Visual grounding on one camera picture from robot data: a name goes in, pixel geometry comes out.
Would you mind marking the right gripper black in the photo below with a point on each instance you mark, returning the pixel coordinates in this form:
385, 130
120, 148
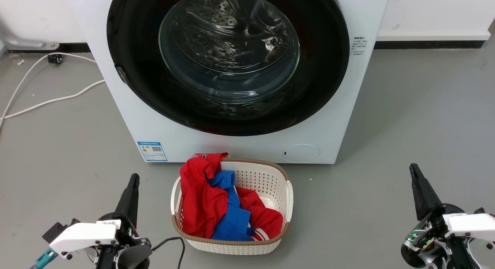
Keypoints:
433, 230

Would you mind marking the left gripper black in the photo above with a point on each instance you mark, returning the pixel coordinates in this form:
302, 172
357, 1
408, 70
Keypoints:
129, 234

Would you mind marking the black round glass washer door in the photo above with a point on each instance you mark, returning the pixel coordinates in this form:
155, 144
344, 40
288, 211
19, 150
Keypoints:
131, 48

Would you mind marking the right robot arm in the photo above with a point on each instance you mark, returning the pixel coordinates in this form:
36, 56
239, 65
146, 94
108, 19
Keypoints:
483, 255

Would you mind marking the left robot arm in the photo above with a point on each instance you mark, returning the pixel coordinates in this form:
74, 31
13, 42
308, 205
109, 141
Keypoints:
133, 259

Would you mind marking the white front-load washing machine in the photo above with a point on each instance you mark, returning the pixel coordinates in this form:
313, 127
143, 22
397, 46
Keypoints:
247, 149

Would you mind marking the blue energy label sticker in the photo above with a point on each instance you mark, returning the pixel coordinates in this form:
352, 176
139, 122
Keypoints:
152, 151

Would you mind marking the red garment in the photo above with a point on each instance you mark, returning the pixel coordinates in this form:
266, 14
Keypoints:
201, 207

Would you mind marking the blue garment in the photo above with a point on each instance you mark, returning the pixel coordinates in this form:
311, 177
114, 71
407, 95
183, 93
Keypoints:
232, 222

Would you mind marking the round white filter cover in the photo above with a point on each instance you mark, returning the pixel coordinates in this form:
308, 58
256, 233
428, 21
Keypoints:
301, 153

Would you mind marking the white plastic laundry basket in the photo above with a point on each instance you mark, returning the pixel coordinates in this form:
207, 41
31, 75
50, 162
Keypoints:
267, 180

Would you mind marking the printed text sticker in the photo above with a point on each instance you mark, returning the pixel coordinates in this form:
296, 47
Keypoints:
358, 46

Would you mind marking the grey drain pipe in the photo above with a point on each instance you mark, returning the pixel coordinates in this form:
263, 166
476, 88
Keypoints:
23, 42

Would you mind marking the steel perforated washer drum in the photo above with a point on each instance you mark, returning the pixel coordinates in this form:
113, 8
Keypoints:
216, 17

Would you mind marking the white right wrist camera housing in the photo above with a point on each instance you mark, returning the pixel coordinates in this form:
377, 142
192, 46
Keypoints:
471, 224

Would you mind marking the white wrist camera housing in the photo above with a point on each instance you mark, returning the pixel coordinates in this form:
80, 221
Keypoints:
471, 224
83, 234

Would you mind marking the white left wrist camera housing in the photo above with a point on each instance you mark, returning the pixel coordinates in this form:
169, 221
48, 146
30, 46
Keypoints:
83, 234

